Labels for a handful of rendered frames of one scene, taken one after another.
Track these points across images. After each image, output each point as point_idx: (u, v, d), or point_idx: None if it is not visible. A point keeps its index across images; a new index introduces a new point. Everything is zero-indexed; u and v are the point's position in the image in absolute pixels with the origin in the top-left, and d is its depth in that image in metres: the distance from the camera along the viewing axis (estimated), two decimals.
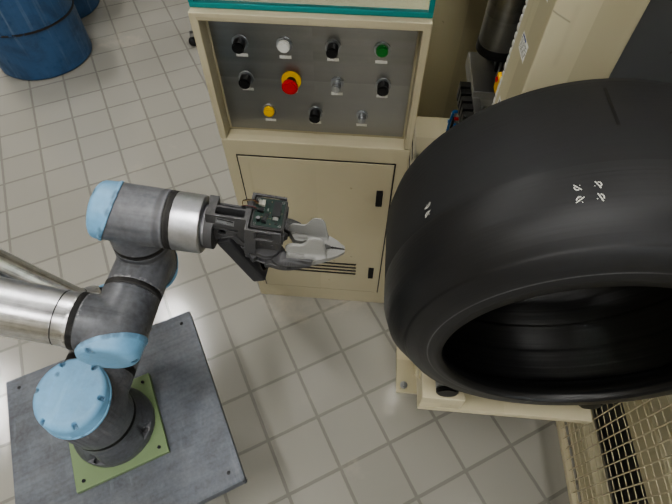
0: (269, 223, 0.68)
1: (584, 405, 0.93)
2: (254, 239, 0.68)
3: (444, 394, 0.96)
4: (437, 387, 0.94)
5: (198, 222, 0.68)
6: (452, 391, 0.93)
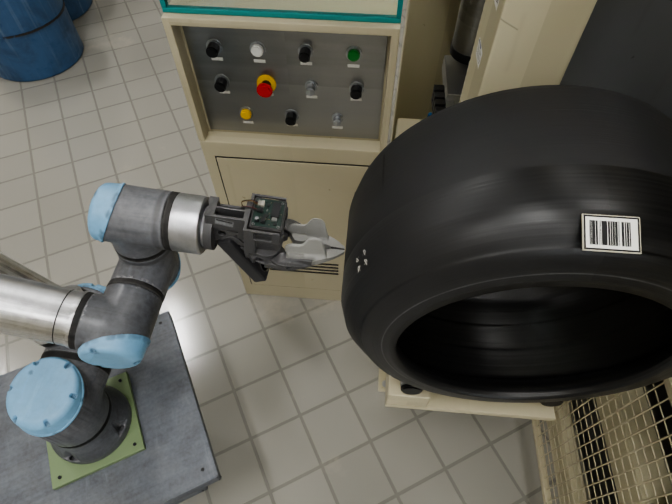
0: (268, 223, 0.68)
1: (552, 405, 0.96)
2: (253, 240, 0.68)
3: (422, 388, 0.96)
4: None
5: (198, 223, 0.68)
6: (402, 390, 0.96)
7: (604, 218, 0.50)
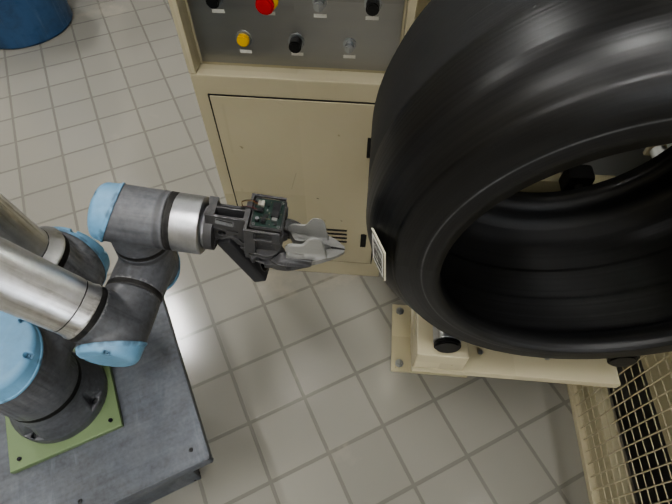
0: (268, 223, 0.68)
1: (617, 360, 0.76)
2: (253, 239, 0.68)
3: (436, 348, 0.79)
4: (441, 337, 0.77)
5: (198, 223, 0.68)
6: (457, 347, 0.77)
7: (372, 248, 0.58)
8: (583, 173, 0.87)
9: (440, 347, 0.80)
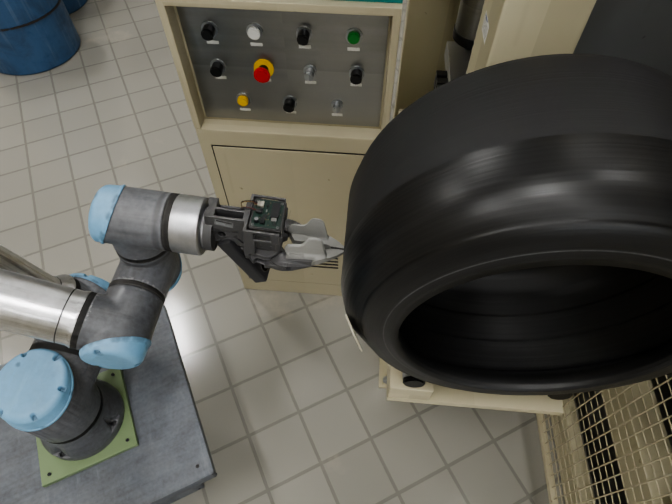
0: (267, 224, 0.68)
1: (567, 395, 0.90)
2: (253, 240, 0.68)
3: (412, 377, 0.91)
4: None
5: (197, 224, 0.68)
6: (412, 387, 0.94)
7: None
8: None
9: (408, 375, 0.92)
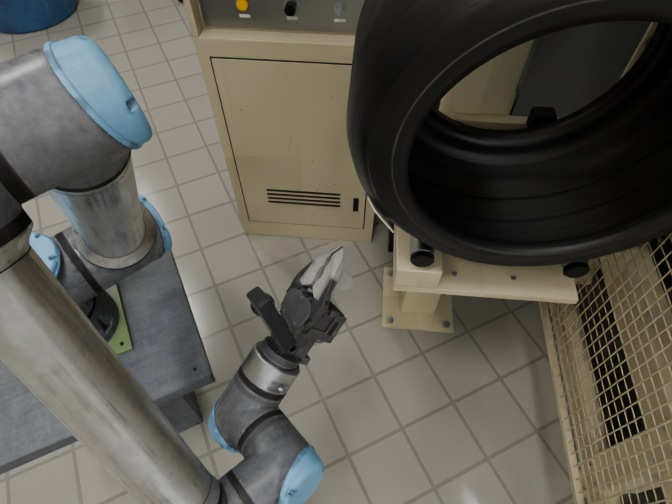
0: None
1: (572, 269, 0.86)
2: None
3: (411, 261, 0.89)
4: (420, 250, 0.87)
5: None
6: (431, 261, 0.87)
7: (379, 212, 0.79)
8: (546, 113, 0.97)
9: (414, 261, 0.90)
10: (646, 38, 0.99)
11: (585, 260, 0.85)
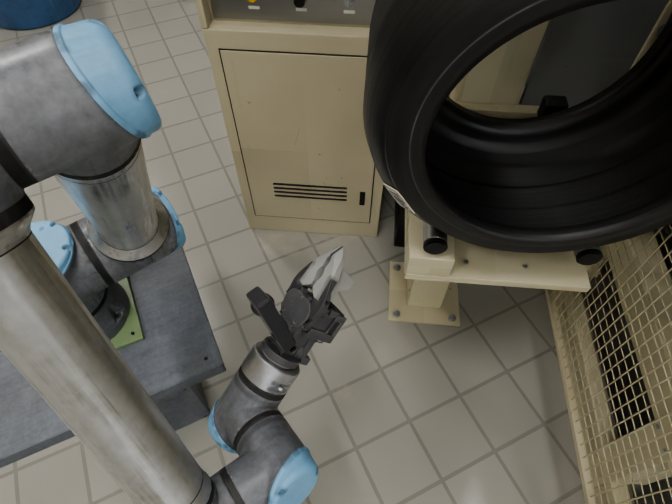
0: None
1: (585, 256, 0.86)
2: None
3: (424, 249, 0.89)
4: (433, 237, 0.87)
5: None
6: (445, 248, 0.87)
7: (394, 198, 0.79)
8: (558, 102, 0.98)
9: (426, 249, 0.90)
10: (657, 27, 0.99)
11: (598, 247, 0.85)
